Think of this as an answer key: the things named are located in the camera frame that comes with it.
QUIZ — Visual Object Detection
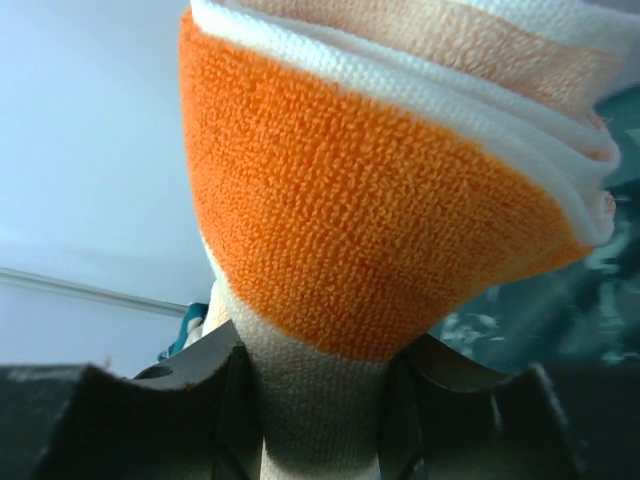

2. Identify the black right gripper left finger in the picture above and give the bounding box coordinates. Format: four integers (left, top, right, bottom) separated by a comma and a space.
34, 323, 262, 479

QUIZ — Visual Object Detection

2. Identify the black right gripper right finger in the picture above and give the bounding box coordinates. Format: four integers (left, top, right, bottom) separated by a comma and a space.
378, 335, 584, 479

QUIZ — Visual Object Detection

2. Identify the orange Doraemon towel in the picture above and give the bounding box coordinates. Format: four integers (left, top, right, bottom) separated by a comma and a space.
179, 1, 639, 479

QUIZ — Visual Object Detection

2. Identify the teal transparent plastic bin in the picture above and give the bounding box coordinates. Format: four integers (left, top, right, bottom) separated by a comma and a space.
431, 86, 639, 374

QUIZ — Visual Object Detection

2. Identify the teal Doraemon towel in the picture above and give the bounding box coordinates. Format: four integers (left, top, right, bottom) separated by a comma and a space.
157, 303, 208, 361

